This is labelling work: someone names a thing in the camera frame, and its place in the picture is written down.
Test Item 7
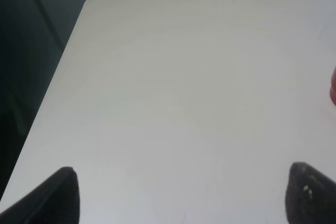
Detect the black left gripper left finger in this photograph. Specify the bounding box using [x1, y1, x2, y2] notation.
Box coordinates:
[1, 167, 80, 223]

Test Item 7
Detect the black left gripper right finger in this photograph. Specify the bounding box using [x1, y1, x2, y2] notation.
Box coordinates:
[285, 162, 335, 224]

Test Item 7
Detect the red plastic cup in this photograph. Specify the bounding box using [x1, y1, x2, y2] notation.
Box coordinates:
[329, 68, 336, 105]

